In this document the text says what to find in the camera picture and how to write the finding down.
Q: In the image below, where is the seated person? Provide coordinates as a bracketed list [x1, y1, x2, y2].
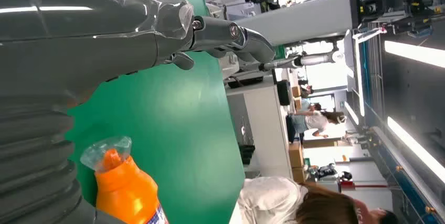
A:
[238, 176, 400, 224]

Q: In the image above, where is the orange plastic bottle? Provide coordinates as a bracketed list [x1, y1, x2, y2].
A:
[80, 136, 170, 224]

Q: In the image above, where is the standing person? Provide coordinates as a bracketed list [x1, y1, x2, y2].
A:
[287, 109, 348, 143]

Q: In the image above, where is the white cabinet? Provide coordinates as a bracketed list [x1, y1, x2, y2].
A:
[226, 83, 293, 178]

